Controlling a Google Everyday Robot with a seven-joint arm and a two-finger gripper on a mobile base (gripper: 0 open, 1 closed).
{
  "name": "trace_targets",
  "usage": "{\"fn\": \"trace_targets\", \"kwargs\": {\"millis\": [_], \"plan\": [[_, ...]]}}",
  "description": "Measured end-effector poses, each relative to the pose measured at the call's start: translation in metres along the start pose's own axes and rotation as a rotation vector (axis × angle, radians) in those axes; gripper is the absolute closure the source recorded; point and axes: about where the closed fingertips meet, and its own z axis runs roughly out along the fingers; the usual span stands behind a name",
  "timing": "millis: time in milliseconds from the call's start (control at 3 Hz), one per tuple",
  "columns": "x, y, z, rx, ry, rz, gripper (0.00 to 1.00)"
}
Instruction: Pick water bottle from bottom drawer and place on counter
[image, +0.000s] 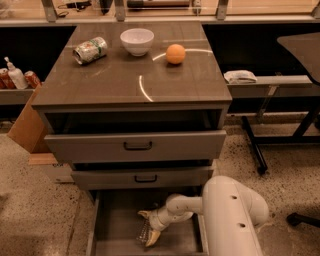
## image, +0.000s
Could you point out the grey drawer cabinet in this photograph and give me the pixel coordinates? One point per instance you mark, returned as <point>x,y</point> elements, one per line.
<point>120,81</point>

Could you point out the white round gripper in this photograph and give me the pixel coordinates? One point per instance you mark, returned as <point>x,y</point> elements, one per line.
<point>155,220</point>

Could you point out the black office chair base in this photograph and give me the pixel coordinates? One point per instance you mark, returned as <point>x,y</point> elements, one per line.
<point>295,219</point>

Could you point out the grey top drawer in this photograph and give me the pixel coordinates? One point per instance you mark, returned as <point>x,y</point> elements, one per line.
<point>137,147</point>

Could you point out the white box on floor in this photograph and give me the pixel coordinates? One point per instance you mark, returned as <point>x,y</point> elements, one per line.
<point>56,171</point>

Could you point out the cardboard box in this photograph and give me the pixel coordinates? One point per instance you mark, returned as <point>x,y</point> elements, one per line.
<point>28,131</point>

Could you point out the red soda can at edge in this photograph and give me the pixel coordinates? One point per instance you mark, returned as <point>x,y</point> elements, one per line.
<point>4,76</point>

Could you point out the grey open bottom drawer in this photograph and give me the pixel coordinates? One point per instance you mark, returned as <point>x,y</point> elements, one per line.
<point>117,225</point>

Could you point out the grey right shelf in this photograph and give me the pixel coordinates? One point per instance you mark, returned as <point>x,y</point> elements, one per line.
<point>276,86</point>

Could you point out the grey shelf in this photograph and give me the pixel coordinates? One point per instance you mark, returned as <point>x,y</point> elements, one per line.
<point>14,96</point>
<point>276,86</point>

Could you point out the dark side table top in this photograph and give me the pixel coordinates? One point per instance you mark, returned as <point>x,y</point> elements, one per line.
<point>306,49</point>

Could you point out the crushed green soda can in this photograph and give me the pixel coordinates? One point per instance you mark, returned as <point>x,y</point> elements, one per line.
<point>90,50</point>

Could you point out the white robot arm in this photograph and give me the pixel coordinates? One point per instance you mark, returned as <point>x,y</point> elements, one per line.
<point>230,211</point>

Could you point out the grey left shelf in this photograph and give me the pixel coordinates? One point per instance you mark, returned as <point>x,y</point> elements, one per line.
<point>14,96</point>

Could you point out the grey middle drawer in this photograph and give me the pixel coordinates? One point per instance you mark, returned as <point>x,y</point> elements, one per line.
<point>142,178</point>

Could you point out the folded white cloth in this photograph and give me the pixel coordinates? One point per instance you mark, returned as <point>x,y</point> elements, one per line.
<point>240,77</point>

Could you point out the clear plastic water bottle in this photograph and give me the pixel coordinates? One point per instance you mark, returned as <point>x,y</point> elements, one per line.
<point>144,234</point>

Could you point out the orange fruit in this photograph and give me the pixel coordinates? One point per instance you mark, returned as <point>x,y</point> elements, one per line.
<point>175,54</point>

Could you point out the white pump bottle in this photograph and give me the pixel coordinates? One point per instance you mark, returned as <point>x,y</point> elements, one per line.
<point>16,75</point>

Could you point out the black table leg frame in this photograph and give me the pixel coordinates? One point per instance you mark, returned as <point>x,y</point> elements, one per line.
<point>298,137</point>

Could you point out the white bowl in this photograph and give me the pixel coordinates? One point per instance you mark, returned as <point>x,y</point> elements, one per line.
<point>137,41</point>

